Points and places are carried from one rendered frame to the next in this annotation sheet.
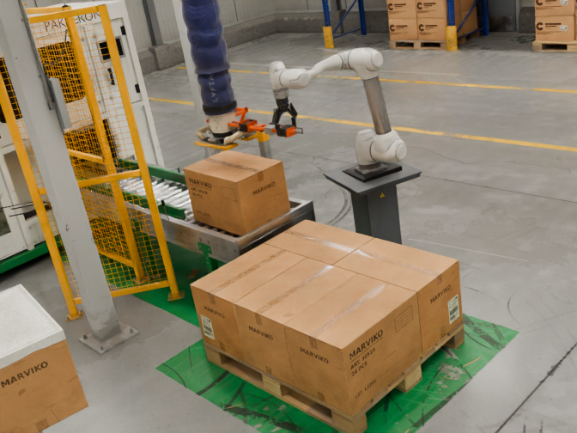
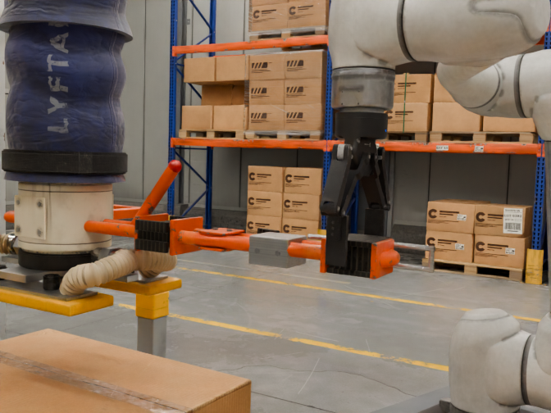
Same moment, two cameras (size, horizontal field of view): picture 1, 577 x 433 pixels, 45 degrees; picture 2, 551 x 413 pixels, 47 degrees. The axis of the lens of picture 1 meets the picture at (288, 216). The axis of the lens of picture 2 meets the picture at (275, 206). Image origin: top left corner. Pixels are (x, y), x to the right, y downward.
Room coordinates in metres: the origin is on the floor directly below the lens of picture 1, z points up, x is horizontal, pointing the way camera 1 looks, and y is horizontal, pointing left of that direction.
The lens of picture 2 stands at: (3.18, 0.33, 1.39)
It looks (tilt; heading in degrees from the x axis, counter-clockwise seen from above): 5 degrees down; 341
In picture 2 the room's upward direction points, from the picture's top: 2 degrees clockwise
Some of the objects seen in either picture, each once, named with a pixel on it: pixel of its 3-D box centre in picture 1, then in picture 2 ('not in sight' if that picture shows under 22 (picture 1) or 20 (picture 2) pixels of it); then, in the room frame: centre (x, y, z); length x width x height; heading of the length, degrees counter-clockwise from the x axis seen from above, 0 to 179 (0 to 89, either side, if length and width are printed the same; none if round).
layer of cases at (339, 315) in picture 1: (324, 301); not in sight; (3.48, -0.13, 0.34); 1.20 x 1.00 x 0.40; 41
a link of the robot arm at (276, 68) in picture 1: (279, 75); (374, 15); (4.01, -0.09, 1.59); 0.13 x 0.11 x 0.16; 36
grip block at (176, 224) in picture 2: (248, 125); (169, 233); (4.27, 0.16, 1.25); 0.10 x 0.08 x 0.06; 132
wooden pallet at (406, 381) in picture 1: (331, 341); not in sight; (3.48, -0.13, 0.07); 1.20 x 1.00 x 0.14; 41
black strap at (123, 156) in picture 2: (220, 105); (67, 161); (4.46, 0.32, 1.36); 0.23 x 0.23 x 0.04
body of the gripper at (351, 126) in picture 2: (282, 105); (360, 143); (4.02, -0.08, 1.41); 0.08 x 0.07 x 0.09; 131
